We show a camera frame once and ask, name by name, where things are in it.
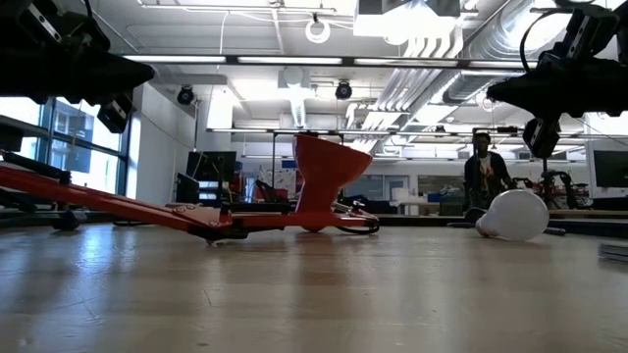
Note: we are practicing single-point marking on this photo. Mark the black round ceiling speaker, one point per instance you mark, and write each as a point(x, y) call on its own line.
point(343, 90)
point(185, 95)

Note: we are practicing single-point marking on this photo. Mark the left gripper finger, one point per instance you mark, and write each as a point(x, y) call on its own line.
point(98, 88)
point(108, 66)

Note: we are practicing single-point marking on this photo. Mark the black pen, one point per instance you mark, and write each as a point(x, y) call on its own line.
point(558, 231)

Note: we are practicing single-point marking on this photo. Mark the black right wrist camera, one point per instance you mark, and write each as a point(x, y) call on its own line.
point(541, 138)

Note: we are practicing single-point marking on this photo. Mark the long ceiling light strip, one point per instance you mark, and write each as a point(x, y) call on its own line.
point(289, 60)

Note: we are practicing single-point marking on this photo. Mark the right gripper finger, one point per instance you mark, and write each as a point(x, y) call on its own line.
point(539, 82)
point(544, 104)

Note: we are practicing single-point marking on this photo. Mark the black background robot station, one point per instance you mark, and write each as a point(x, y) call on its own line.
point(564, 188)

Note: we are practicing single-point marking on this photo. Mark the silver ventilation duct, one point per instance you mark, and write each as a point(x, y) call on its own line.
point(471, 83)

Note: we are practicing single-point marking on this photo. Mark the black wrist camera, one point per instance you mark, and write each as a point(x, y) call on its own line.
point(115, 114)
point(541, 138)

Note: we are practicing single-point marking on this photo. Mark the white lightbulb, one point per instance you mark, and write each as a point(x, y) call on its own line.
point(515, 216)

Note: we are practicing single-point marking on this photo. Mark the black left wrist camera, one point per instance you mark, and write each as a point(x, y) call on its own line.
point(115, 114)

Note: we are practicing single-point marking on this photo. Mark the standing person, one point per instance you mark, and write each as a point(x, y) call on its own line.
point(483, 176)

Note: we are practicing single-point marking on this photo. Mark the red desk lamp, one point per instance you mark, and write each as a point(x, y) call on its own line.
point(329, 171)

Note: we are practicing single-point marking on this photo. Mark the blue storage bin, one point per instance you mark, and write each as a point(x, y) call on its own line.
point(288, 164)

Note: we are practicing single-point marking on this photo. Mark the purple pen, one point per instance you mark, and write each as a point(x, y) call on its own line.
point(461, 225)

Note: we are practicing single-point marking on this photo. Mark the black aluminium frame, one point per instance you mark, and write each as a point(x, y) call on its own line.
point(603, 225)

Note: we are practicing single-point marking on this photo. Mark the large glass window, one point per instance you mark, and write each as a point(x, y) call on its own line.
point(88, 142)

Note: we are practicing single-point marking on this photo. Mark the black trash bin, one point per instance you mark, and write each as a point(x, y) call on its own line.
point(186, 188)

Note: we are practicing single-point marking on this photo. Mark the black computer monitor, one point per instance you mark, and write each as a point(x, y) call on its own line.
point(211, 166)
point(611, 169)

